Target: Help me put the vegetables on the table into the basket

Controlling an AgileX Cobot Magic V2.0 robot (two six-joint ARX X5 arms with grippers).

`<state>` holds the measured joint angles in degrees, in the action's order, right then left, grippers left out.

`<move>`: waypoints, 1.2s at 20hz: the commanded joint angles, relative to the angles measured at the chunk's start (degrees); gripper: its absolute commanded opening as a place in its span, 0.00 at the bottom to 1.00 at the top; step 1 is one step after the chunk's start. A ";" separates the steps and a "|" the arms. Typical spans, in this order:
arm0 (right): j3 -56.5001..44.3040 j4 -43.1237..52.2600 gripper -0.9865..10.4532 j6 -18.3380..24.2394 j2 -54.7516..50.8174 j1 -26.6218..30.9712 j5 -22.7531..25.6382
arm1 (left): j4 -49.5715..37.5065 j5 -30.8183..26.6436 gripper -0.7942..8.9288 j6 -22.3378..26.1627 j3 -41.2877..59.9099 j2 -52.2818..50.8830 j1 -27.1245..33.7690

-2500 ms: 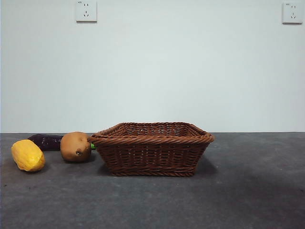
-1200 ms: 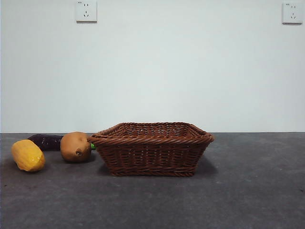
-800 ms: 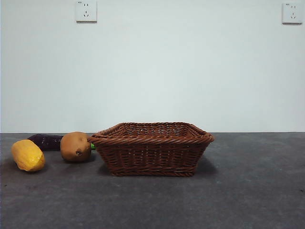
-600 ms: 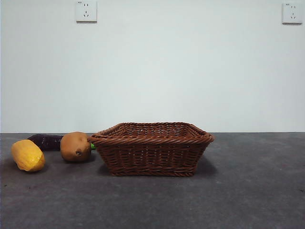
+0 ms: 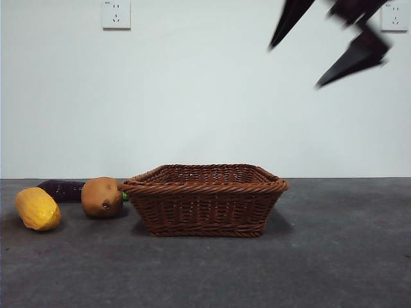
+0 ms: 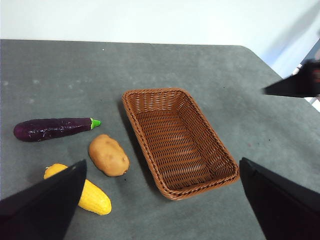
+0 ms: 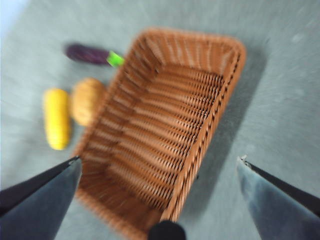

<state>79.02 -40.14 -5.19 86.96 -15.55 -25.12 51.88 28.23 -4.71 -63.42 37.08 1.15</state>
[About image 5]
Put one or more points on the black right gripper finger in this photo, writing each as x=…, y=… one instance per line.
x=359, y=56
x=290, y=19

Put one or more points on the brown woven wicker basket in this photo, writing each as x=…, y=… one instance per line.
x=202, y=208

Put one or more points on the brown potato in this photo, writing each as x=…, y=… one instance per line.
x=99, y=195

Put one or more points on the purple eggplant with green stem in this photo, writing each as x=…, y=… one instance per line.
x=64, y=191

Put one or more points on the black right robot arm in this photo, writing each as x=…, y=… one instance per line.
x=353, y=9

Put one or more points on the white wall socket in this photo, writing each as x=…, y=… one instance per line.
x=396, y=20
x=116, y=16

